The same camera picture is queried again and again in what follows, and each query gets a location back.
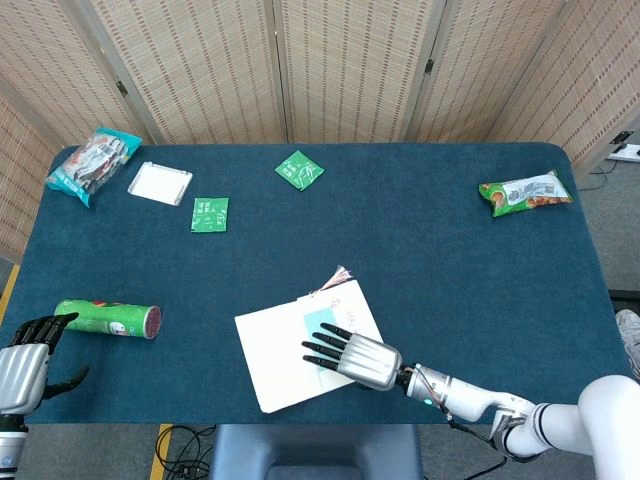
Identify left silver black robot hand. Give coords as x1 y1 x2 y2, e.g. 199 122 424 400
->
0 312 91 416

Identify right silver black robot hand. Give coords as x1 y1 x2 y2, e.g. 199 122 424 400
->
301 322 404 391

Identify light blue tasselled bookmark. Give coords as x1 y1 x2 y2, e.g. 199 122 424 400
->
302 264 357 395

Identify white paper sheet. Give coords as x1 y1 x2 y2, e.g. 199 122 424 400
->
234 278 386 415

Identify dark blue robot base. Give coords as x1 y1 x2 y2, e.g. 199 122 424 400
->
208 423 424 480

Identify green chip can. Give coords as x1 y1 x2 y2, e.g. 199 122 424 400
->
53 298 163 342

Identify dark blue tablecloth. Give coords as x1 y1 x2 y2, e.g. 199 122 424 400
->
2 142 634 426

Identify green sachet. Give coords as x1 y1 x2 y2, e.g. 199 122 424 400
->
189 196 230 234
273 149 325 193

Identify teal snack bag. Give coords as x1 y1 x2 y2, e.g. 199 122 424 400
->
44 126 144 209

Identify green snack bag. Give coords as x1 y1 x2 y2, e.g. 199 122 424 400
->
478 168 574 218

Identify white square plastic tray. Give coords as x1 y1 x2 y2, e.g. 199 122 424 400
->
126 161 194 207

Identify grey shoe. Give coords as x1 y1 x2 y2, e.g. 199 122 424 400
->
614 308 640 381

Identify woven folding screen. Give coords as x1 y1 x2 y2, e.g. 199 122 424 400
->
0 0 640 264

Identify white power strip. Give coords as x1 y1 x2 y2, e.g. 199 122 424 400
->
605 143 640 162

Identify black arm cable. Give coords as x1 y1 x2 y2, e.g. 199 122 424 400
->
442 409 509 480

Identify black floor cables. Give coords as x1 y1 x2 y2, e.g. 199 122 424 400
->
154 424 219 480

